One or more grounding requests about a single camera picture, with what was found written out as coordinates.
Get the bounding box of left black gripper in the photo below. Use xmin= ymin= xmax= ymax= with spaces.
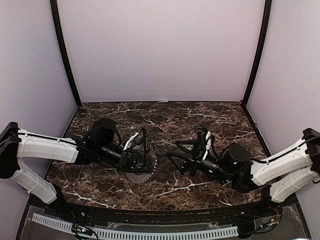
xmin=97 ymin=142 xmax=154 ymax=173

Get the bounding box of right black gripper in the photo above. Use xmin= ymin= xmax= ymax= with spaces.
xmin=166 ymin=140 xmax=234 ymax=183

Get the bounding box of black disc with keyrings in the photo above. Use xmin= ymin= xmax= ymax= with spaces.
xmin=125 ymin=143 xmax=158 ymax=184

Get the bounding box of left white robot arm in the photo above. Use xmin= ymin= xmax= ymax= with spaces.
xmin=0 ymin=118 xmax=157 ymax=218

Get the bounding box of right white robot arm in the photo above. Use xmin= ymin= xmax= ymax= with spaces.
xmin=166 ymin=126 xmax=320 ymax=217

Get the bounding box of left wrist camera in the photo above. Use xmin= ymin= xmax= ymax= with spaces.
xmin=123 ymin=127 xmax=150 ymax=153

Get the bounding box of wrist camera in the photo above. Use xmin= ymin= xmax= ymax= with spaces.
xmin=123 ymin=127 xmax=150 ymax=153
xmin=196 ymin=126 xmax=212 ymax=162

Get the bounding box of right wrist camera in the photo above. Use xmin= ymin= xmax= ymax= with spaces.
xmin=196 ymin=126 xmax=212 ymax=162

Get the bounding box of black front rail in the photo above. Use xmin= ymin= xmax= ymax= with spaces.
xmin=63 ymin=202 xmax=266 ymax=224

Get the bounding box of white slotted cable duct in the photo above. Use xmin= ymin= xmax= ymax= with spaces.
xmin=31 ymin=213 xmax=239 ymax=240

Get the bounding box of right black frame post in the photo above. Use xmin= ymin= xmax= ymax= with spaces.
xmin=241 ymin=0 xmax=273 ymax=109

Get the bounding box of black frame post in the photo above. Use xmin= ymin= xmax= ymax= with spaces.
xmin=241 ymin=0 xmax=273 ymax=109
xmin=49 ymin=0 xmax=82 ymax=108

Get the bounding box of left black frame post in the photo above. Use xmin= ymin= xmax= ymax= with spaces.
xmin=49 ymin=0 xmax=82 ymax=108

